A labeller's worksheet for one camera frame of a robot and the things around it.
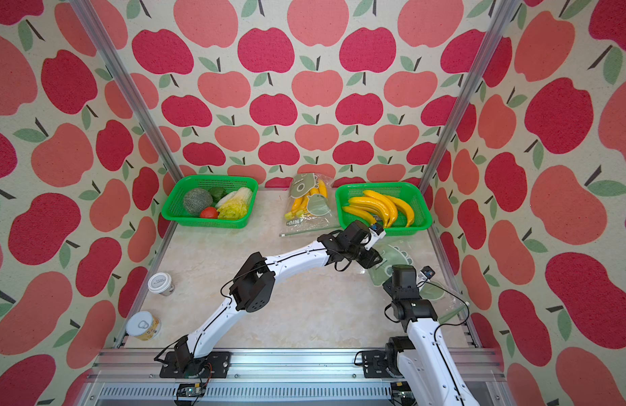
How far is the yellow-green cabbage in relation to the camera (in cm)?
104

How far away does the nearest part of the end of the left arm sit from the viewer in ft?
2.35

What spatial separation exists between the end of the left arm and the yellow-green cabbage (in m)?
0.45

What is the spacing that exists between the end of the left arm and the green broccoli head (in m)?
0.59
